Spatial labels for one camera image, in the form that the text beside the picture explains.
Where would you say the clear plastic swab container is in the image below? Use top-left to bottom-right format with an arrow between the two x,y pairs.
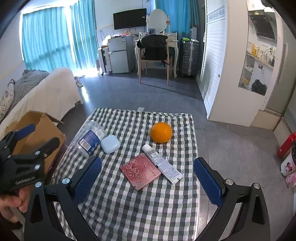
71,120 -> 106,158

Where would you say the silver mini fridge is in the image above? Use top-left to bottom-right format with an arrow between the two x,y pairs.
108,36 -> 135,74

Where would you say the dark drawer tower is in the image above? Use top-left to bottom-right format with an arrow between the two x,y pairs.
180,37 -> 199,76

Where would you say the black bag in kitchen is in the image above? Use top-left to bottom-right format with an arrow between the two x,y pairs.
251,79 -> 267,95

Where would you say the black bag on chair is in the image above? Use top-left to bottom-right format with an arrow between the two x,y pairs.
137,35 -> 170,65

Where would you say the white dressing table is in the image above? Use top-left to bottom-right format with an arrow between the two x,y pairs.
134,32 -> 179,78

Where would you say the striped grey pillow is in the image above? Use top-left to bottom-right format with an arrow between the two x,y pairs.
11,69 -> 49,109

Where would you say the white covered sofa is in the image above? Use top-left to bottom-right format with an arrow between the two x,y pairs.
1,67 -> 82,137

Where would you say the black television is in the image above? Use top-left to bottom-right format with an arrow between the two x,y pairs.
113,9 -> 147,30

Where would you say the oval white mirror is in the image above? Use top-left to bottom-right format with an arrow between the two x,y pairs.
147,9 -> 168,34

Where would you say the person's left hand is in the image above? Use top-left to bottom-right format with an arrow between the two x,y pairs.
0,186 -> 32,223

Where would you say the white cream tube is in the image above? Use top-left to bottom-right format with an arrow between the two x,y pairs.
142,144 -> 183,184

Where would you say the left blue curtain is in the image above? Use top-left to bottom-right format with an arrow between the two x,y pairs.
22,7 -> 76,72

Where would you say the white small cabinet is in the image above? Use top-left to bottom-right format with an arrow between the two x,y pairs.
98,45 -> 112,76

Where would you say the brown cardboard box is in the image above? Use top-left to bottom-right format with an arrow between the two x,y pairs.
3,110 -> 65,182

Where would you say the white cartoon bin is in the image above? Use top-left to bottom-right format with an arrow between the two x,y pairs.
280,149 -> 295,177

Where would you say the orange fruit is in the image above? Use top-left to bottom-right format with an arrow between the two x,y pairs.
150,122 -> 173,144

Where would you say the black range hood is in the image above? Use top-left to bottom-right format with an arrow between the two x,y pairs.
249,15 -> 276,42

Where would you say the white earbuds case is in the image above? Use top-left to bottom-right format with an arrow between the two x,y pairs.
100,135 -> 120,154

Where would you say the right blue curtain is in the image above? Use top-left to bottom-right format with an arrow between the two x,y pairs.
70,0 -> 98,69

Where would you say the floral pillow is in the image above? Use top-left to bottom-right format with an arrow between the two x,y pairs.
0,79 -> 15,121

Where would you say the red patterned notebook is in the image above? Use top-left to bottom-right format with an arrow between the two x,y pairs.
120,153 -> 161,191

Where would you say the wooden chair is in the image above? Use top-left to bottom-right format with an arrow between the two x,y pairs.
137,39 -> 171,86

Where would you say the blue curtain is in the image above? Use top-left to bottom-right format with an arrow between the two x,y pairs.
70,0 -> 98,69
22,7 -> 76,72

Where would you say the checkered tablecloth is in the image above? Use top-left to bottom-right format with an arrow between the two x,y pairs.
51,107 -> 201,241

